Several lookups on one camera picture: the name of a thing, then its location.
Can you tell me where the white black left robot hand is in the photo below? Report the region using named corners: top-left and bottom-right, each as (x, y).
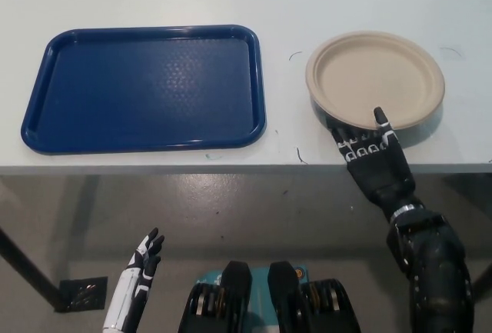
top-left (102, 227), bottom-right (165, 333)

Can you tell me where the blue plastic serving tray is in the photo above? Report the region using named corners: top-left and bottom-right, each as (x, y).
top-left (21, 23), bottom-right (268, 154)

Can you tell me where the black table leg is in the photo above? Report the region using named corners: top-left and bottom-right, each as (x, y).
top-left (0, 225), bottom-right (74, 311)
top-left (470, 265), bottom-right (492, 305)

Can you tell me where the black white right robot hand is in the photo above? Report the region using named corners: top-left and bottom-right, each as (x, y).
top-left (330, 106), bottom-right (418, 217)

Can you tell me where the beige paper plate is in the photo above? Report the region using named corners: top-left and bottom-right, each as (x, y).
top-left (305, 31), bottom-right (446, 132)

